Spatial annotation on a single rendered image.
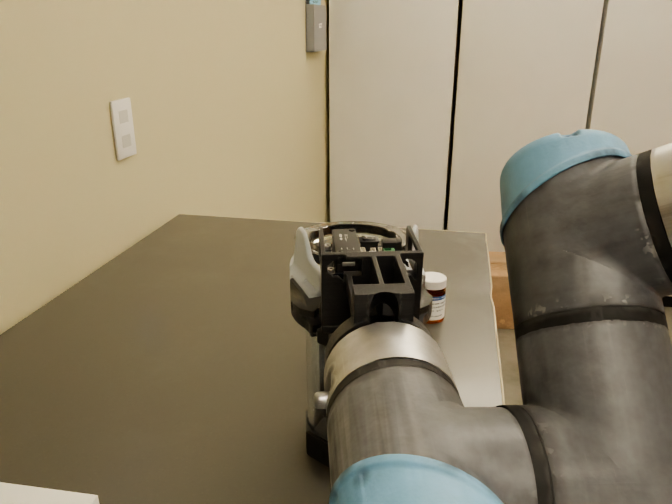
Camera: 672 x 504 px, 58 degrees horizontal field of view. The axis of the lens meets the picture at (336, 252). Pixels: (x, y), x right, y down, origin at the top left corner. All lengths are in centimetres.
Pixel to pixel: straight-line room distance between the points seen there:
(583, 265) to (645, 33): 280
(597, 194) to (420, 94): 271
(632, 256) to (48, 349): 77
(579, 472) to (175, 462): 46
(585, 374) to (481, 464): 7
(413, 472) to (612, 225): 15
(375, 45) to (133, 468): 258
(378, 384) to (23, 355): 68
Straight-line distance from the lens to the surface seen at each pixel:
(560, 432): 30
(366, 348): 34
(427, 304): 48
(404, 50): 301
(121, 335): 92
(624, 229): 32
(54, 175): 112
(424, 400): 30
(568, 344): 31
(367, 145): 308
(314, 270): 48
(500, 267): 295
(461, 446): 28
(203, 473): 65
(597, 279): 32
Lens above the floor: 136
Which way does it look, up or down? 21 degrees down
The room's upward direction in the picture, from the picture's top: straight up
